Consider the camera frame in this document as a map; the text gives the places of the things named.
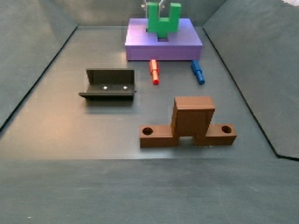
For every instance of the blue peg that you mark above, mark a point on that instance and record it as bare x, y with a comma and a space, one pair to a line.
197, 71

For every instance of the black angled fixture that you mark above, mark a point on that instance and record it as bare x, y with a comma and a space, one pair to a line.
110, 83

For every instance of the brown T-shaped block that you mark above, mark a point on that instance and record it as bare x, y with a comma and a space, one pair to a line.
193, 112

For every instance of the green U-shaped block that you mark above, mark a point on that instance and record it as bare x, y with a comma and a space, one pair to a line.
164, 25

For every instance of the red peg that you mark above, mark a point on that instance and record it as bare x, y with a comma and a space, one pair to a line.
154, 71

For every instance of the purple board with cross slot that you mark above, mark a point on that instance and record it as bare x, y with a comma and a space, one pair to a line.
144, 46

